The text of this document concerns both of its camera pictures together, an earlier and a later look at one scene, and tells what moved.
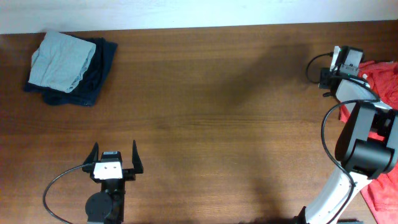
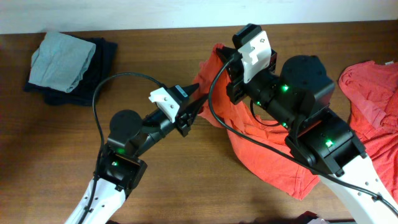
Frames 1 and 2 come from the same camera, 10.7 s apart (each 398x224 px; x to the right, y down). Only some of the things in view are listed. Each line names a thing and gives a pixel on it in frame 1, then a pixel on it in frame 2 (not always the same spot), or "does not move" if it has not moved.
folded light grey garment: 60,61 does not move
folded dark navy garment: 86,89 does not move
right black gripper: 324,76 to 235,89
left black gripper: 130,175 to 186,117
